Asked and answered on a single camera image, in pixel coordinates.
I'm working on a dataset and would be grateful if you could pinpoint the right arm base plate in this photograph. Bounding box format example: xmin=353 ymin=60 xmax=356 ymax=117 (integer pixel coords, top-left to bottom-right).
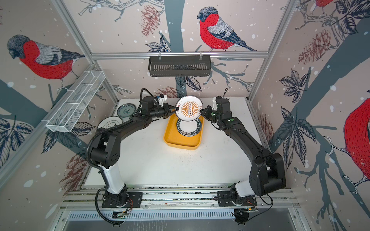
xmin=216 ymin=190 xmax=257 ymax=207

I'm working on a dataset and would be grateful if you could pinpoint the small green patterned plate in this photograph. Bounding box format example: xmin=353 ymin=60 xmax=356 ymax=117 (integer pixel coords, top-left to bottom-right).
xmin=117 ymin=103 xmax=136 ymax=118

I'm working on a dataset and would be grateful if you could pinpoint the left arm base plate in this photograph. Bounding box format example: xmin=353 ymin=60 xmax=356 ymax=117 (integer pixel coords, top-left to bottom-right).
xmin=102 ymin=192 xmax=143 ymax=208

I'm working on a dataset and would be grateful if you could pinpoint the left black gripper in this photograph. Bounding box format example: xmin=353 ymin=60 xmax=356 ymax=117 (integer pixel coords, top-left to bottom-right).
xmin=149 ymin=104 xmax=179 ymax=119

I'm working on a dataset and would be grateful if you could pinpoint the black hanging wire basket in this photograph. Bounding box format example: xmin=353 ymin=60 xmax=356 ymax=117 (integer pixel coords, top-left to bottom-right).
xmin=148 ymin=56 xmax=211 ymax=77

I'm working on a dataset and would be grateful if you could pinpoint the dark rim plate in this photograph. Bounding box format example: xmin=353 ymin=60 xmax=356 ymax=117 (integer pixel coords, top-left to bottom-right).
xmin=176 ymin=118 xmax=202 ymax=137

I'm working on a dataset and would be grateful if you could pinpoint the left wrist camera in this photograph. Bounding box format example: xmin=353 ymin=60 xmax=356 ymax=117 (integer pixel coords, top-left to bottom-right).
xmin=157 ymin=94 xmax=168 ymax=107

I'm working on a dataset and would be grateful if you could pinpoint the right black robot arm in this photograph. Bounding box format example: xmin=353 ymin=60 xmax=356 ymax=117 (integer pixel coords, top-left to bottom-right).
xmin=201 ymin=96 xmax=286 ymax=205

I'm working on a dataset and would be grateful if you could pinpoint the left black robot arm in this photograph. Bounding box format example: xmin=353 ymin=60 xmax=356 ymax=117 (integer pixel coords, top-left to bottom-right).
xmin=86 ymin=96 xmax=179 ymax=207

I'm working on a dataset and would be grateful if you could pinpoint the white mesh wall shelf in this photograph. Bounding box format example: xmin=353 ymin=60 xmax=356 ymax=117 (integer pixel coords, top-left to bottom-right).
xmin=46 ymin=70 xmax=106 ymax=132

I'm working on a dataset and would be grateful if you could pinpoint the yellow plastic bin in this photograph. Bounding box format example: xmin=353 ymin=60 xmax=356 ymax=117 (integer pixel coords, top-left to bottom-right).
xmin=163 ymin=115 xmax=203 ymax=150

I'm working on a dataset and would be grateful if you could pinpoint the white flower plate left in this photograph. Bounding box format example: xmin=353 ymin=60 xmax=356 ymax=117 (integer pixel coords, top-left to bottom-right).
xmin=97 ymin=116 xmax=122 ymax=129

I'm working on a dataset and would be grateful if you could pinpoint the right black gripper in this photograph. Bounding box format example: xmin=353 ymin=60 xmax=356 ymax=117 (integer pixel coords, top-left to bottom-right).
xmin=200 ymin=105 xmax=224 ymax=123

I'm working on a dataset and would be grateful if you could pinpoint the orange sunburst plate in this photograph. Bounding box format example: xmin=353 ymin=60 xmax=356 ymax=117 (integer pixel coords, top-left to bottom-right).
xmin=175 ymin=95 xmax=203 ymax=122

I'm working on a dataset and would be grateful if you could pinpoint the aluminium mounting rail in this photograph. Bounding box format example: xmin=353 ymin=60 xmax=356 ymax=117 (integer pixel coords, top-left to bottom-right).
xmin=60 ymin=187 xmax=301 ymax=210

